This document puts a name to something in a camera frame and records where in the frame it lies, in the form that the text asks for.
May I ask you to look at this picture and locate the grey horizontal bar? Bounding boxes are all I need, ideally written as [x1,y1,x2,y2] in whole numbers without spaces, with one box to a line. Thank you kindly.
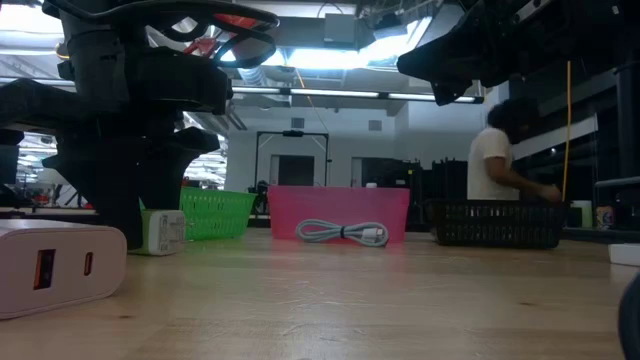
[594,176,640,189]

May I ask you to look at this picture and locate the black storage shelves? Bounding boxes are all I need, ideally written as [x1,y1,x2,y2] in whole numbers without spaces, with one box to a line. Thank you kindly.
[359,158,469,201]

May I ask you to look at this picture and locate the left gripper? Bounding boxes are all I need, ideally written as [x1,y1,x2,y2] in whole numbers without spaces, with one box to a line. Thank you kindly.
[0,47,234,251]

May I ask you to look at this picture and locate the black monitor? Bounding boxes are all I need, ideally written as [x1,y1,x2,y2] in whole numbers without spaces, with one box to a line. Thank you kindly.
[0,143,20,185]

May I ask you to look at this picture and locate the green and white charger cube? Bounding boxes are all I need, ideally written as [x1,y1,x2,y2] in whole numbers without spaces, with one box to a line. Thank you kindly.
[130,208,187,257]

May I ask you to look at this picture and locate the green and white cup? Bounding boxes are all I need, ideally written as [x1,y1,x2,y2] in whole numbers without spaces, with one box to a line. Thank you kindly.
[569,199,594,230]

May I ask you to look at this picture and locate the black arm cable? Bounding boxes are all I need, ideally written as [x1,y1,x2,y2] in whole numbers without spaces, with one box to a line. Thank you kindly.
[44,0,280,70]

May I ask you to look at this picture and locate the green plastic basket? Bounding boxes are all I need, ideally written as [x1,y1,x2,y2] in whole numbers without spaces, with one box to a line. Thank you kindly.
[138,186,257,242]

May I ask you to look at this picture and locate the pink plastic bin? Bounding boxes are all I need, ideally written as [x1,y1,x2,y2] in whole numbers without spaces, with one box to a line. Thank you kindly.
[267,185,411,245]

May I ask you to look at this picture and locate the long ceiling light bar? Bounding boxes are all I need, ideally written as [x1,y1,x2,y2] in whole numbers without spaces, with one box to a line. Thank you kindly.
[230,85,485,105]

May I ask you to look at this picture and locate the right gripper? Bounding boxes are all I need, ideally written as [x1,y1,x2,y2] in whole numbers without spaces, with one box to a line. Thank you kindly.
[397,0,640,107]

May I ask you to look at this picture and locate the white cable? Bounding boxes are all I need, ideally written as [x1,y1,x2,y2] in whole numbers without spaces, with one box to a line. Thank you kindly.
[294,218,390,248]

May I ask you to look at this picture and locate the person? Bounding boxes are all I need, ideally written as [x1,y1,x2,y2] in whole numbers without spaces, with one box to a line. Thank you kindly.
[466,96,564,202]

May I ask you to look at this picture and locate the large white USB charger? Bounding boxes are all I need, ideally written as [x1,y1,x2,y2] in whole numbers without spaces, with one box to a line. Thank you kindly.
[0,219,129,321]

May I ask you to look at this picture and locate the dark round object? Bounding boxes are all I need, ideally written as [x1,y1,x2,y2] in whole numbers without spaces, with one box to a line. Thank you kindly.
[617,273,640,360]

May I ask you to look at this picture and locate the black plastic basket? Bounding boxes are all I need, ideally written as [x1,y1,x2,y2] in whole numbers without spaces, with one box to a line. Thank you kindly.
[427,199,569,250]

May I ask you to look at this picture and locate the black frame stand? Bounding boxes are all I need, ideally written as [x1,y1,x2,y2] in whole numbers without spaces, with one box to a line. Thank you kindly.
[253,129,331,189]

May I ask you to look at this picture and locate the red desk lamp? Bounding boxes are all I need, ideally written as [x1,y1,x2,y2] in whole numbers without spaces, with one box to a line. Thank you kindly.
[182,12,274,69]

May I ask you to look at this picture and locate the printed drink can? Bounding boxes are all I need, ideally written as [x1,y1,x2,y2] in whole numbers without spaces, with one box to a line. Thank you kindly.
[594,205,615,231]

